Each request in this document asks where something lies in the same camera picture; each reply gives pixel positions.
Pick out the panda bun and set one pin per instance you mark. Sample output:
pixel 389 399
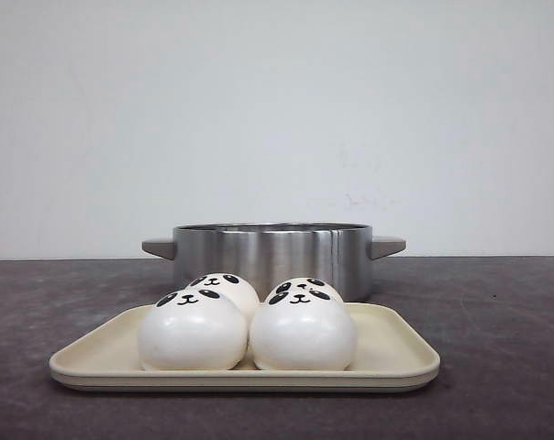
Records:
pixel 235 288
pixel 302 329
pixel 307 284
pixel 192 329

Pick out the stainless steel steamer pot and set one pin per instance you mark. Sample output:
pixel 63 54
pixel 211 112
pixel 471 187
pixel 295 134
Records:
pixel 265 255

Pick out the cream rectangular plastic tray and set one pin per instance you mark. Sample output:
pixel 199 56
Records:
pixel 391 357

